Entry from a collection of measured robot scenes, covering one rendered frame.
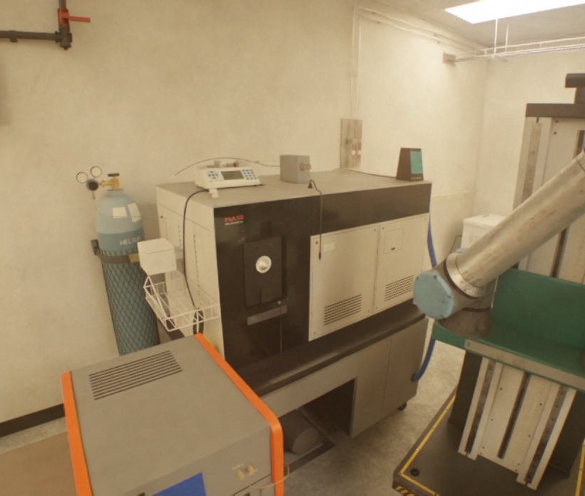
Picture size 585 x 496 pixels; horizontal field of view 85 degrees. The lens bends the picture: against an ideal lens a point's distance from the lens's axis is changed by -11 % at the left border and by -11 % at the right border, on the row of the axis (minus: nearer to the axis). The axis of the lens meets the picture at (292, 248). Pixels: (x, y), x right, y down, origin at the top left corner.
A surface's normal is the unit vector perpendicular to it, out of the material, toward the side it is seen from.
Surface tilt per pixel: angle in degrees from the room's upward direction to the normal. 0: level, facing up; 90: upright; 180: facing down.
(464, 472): 0
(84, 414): 0
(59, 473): 0
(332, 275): 90
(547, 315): 90
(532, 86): 90
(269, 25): 90
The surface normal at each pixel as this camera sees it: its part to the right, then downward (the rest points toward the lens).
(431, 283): -0.85, 0.22
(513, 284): -0.69, 0.22
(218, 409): 0.00, -0.95
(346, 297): 0.58, 0.25
